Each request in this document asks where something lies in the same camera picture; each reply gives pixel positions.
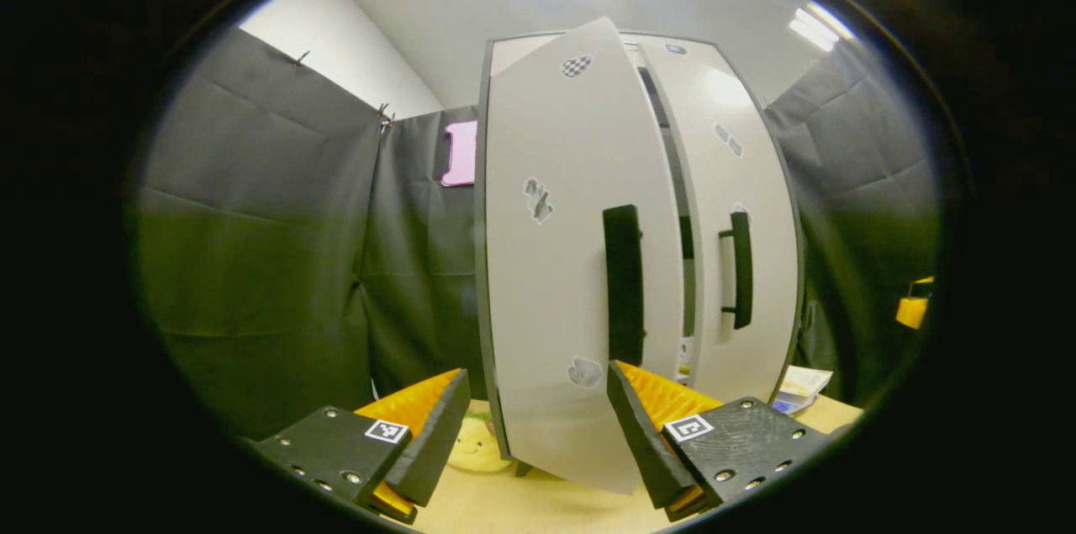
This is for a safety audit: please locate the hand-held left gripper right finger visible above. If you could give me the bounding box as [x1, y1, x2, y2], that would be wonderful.
[607, 360, 833, 522]

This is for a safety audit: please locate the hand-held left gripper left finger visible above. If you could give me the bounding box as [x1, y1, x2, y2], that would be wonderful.
[252, 368, 472, 525]

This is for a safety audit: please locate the white shoe cabinet door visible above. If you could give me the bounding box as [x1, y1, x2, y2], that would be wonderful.
[475, 17, 686, 494]
[636, 36, 804, 404]

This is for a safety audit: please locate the yellow plush toy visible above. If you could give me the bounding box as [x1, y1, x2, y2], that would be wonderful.
[446, 412, 514, 473]

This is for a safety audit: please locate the stack of booklets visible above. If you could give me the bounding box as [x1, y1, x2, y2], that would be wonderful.
[769, 366, 835, 417]

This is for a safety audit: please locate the small ceiling light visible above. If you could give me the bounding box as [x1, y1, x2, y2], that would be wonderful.
[789, 4, 854, 53]

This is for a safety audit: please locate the black door handle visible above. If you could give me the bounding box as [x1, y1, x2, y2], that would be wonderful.
[603, 204, 646, 367]
[719, 211, 754, 330]

